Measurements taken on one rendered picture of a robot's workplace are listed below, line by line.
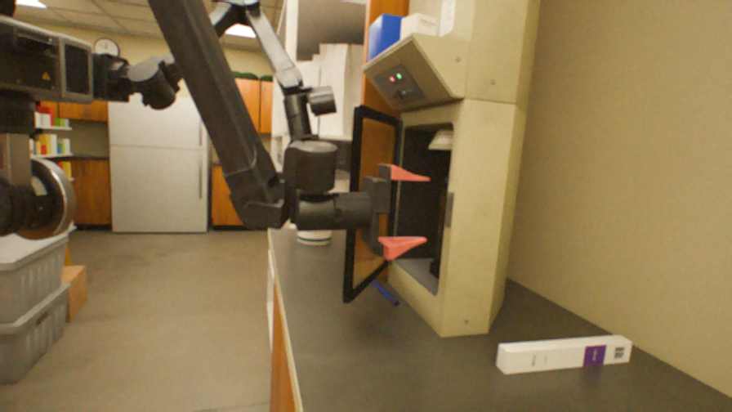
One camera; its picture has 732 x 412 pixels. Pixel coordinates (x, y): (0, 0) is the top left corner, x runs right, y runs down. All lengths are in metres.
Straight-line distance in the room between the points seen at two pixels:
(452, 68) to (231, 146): 0.41
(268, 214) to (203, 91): 0.18
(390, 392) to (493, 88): 0.56
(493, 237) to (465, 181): 0.13
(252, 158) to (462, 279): 0.48
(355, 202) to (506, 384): 0.39
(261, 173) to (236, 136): 0.06
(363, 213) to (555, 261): 0.74
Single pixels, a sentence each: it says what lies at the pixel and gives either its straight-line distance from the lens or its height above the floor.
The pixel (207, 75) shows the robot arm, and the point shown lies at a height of 1.38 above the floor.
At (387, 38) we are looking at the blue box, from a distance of 0.91.
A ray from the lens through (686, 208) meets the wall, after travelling 0.96.
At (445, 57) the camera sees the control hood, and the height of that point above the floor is 1.48.
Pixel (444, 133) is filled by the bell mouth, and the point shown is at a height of 1.35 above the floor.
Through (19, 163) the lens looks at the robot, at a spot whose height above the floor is 1.22.
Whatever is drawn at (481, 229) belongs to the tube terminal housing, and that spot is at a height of 1.16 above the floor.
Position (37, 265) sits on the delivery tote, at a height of 0.56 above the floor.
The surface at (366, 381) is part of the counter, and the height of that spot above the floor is 0.94.
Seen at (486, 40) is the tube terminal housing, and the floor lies 1.52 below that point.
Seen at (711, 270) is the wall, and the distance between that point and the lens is 0.94.
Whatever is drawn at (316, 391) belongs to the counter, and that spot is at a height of 0.94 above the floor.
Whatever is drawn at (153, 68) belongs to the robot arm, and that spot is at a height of 1.47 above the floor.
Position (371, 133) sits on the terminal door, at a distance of 0.81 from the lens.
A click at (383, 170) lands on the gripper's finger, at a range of 0.56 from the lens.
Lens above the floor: 1.31
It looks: 9 degrees down
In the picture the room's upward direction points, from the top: 4 degrees clockwise
